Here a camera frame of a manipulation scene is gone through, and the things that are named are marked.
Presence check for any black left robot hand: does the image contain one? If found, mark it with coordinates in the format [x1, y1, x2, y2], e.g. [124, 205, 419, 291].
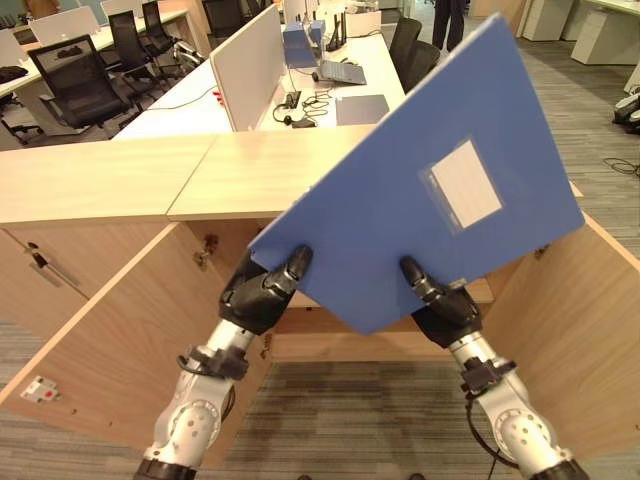
[218, 244, 315, 337]

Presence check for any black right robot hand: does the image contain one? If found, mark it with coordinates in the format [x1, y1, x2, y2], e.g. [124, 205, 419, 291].
[399, 255, 485, 351]

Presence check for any blue folder with white label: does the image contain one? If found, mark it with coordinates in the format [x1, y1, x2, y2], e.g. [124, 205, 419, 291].
[248, 13, 586, 336]

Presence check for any plain wooden cabinet door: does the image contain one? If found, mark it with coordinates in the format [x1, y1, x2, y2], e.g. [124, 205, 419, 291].
[483, 213, 640, 464]

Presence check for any wooden cabinet door with sticker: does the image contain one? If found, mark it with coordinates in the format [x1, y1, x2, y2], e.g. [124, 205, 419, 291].
[0, 221, 275, 470]

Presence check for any wooden office cabinet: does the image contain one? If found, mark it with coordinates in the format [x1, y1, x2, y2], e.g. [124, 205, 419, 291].
[0, 123, 640, 466]

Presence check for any closed wooden cabinet door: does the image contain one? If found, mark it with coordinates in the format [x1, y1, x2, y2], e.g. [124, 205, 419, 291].
[0, 223, 171, 341]

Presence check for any long white office desk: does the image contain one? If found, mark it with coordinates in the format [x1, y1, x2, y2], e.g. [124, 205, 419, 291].
[112, 30, 407, 142]

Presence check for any black mesh office chair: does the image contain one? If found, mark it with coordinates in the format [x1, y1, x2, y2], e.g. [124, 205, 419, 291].
[140, 0, 176, 66]
[27, 33, 132, 134]
[106, 9, 156, 96]

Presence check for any metal door hinge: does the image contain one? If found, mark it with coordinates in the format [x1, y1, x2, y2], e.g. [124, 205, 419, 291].
[194, 233, 219, 269]

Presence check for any white desk divider panel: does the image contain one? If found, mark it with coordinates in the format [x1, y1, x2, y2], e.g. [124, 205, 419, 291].
[209, 4, 288, 133]

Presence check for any grey laptop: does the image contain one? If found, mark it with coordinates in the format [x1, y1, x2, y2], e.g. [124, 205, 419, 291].
[318, 59, 368, 86]

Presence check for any white red sticker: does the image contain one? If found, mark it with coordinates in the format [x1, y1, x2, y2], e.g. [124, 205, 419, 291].
[20, 375, 63, 403]

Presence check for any blue box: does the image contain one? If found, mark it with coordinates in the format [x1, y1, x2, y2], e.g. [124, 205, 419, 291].
[282, 22, 327, 70]

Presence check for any black wifi router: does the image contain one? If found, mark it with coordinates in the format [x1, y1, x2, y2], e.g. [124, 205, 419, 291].
[324, 10, 349, 54]

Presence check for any person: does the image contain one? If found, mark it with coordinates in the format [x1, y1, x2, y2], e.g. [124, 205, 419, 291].
[431, 0, 466, 52]

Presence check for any white laptop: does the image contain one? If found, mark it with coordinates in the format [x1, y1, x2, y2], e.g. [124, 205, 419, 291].
[28, 5, 101, 47]

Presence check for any black power adapter with cable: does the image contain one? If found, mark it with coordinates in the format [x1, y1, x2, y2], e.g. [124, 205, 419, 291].
[272, 97, 321, 129]

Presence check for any silver cabinet door handle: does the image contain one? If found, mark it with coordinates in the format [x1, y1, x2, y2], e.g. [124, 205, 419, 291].
[28, 243, 81, 289]

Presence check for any white pedestal cabinet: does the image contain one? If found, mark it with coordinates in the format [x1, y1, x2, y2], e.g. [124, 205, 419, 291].
[570, 8, 640, 66]

